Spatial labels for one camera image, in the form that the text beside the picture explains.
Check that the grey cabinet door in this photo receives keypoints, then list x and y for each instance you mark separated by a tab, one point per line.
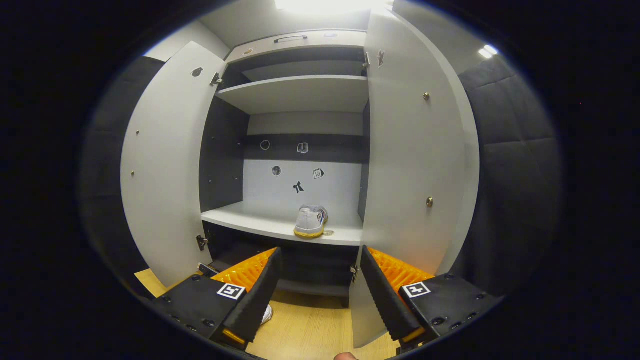
415	165
165	165

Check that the large ceiling light panel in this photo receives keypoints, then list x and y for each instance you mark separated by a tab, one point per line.
330	5

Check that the small ceiling light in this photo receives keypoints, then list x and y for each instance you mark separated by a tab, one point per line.
491	49
484	53

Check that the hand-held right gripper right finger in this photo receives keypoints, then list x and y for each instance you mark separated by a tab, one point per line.
385	295

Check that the white striped shoe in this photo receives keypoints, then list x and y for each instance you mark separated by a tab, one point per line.
309	221
267	315

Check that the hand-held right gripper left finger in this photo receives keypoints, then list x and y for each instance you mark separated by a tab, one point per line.
257	295

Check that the grey shoe cabinet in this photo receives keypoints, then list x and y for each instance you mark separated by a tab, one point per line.
295	95

